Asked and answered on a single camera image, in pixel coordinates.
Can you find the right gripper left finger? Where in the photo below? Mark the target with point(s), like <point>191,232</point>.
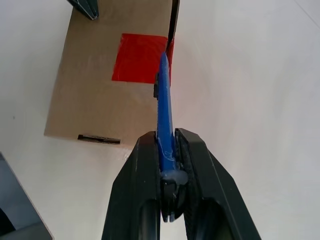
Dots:
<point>135,190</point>

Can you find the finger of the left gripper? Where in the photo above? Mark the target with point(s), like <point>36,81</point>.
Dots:
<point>88,7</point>

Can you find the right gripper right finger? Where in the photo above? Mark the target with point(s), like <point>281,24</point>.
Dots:
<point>210,195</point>

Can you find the brown cardboard box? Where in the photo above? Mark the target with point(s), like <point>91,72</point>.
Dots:
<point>82,87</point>

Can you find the red tape seal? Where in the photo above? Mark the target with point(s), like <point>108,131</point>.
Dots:
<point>137,57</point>

